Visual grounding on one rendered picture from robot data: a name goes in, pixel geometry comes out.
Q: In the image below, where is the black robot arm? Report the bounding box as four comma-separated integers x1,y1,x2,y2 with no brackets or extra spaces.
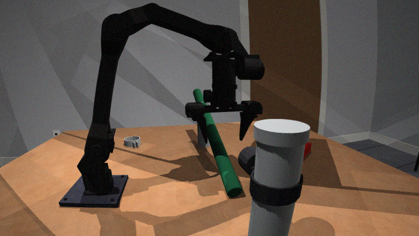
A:
77,3,265,196

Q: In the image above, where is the grey metal band clamp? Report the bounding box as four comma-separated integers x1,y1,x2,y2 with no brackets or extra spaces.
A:
124,136,141,148

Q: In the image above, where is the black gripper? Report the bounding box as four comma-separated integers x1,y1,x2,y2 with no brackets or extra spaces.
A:
185,80,263,144

